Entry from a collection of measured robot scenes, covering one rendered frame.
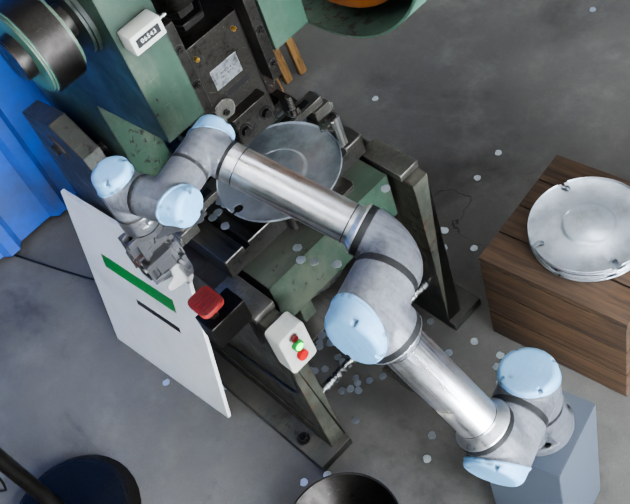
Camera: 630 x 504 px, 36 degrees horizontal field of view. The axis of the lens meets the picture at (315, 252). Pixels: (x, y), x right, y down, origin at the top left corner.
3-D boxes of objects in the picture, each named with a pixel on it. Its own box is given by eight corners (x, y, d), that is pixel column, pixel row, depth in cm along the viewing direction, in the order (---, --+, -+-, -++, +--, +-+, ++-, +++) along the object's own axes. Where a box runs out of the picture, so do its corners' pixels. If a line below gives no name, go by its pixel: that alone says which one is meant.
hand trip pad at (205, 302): (236, 317, 205) (225, 298, 199) (216, 337, 203) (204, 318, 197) (216, 301, 209) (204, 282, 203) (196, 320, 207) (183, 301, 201)
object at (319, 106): (334, 107, 232) (324, 76, 224) (286, 151, 227) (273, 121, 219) (317, 98, 236) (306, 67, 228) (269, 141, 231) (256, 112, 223)
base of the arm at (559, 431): (586, 406, 198) (584, 383, 190) (555, 468, 192) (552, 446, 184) (518, 379, 205) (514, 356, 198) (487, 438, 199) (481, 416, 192)
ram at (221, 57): (289, 115, 207) (247, 8, 184) (240, 160, 203) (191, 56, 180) (238, 87, 217) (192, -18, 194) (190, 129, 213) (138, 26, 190)
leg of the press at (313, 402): (354, 441, 257) (252, 241, 187) (324, 473, 254) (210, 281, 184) (152, 278, 309) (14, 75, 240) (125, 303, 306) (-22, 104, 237)
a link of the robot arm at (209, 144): (451, 224, 163) (200, 97, 168) (424, 275, 158) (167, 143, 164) (435, 254, 173) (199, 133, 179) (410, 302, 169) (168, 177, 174)
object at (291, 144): (281, 106, 226) (280, 104, 225) (369, 155, 210) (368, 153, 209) (192, 186, 218) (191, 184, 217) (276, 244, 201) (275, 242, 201)
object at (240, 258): (367, 151, 229) (362, 134, 225) (233, 279, 216) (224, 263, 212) (283, 104, 246) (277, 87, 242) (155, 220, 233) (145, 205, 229)
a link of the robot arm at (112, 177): (115, 191, 161) (78, 181, 165) (141, 230, 170) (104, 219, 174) (140, 157, 165) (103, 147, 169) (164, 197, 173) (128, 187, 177)
